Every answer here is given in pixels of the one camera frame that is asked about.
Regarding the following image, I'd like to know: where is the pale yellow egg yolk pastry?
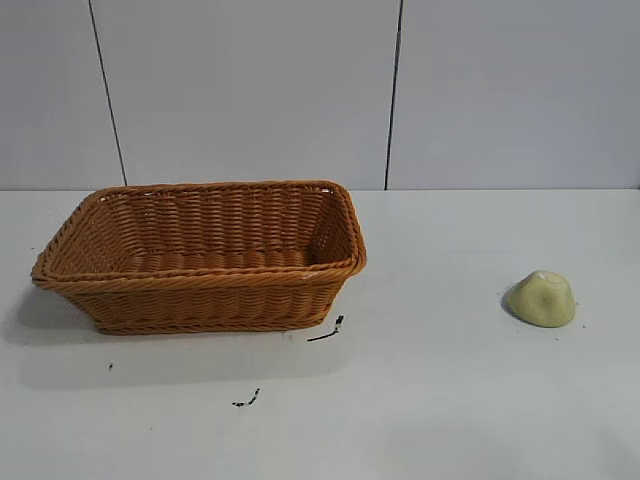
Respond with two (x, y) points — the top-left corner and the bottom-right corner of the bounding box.
(502, 269), (577, 329)

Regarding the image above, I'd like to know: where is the brown woven wicker basket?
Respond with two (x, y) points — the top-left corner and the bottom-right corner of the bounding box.
(30, 179), (369, 335)

